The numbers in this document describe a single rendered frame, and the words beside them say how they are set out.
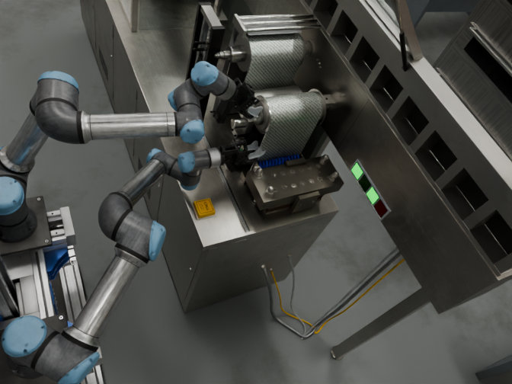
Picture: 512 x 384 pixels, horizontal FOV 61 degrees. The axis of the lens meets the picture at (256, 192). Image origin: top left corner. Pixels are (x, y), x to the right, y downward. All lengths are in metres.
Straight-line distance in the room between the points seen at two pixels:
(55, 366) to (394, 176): 1.24
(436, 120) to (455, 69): 2.23
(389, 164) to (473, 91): 2.03
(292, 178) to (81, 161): 1.62
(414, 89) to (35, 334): 1.37
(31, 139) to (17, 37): 2.36
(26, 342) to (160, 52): 1.55
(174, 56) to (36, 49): 1.61
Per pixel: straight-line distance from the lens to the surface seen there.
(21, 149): 1.65
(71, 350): 1.42
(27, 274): 1.88
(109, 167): 3.01
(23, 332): 1.46
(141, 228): 1.42
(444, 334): 3.19
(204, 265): 1.91
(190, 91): 1.44
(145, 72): 2.29
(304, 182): 1.86
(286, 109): 1.70
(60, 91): 1.44
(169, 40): 2.51
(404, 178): 1.62
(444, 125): 1.48
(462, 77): 3.68
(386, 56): 1.63
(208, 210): 1.78
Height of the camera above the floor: 2.42
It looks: 52 degrees down
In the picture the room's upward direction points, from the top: 25 degrees clockwise
